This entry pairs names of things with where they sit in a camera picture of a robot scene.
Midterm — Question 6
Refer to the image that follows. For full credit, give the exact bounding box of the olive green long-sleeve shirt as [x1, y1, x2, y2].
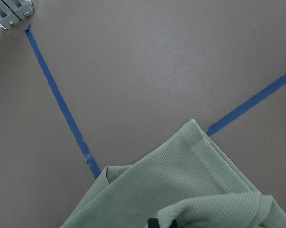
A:
[62, 120, 286, 228]

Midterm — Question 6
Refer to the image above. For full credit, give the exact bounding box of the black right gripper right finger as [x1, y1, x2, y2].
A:
[169, 220, 178, 228]

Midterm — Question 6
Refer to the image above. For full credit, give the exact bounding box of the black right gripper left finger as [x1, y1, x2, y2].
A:
[148, 218, 159, 228]

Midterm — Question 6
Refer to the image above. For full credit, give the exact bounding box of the aluminium frame post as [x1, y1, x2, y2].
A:
[0, 0, 35, 30]

